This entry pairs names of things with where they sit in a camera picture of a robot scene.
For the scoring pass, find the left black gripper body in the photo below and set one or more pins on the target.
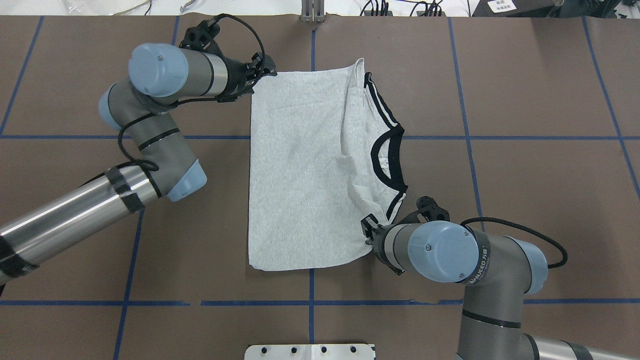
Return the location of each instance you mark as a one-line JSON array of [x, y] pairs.
[[236, 80]]

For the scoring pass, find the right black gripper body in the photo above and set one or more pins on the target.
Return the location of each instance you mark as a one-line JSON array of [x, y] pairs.
[[378, 244]]

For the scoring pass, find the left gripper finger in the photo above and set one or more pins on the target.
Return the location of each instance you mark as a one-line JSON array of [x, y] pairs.
[[262, 65]]

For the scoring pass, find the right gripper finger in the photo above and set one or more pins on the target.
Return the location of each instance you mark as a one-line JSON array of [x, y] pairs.
[[370, 228]]

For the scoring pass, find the grey cartoon print t-shirt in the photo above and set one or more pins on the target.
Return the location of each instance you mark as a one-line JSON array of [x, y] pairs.
[[324, 154]]

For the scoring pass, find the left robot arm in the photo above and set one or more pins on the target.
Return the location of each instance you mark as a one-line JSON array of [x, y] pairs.
[[159, 161]]

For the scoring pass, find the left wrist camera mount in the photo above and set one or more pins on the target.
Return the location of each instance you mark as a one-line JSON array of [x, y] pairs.
[[201, 38]]

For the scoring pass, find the aluminium frame post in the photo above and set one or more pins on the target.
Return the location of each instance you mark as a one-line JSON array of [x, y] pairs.
[[313, 11]]

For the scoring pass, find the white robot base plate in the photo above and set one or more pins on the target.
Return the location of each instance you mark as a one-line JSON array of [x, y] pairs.
[[335, 351]]

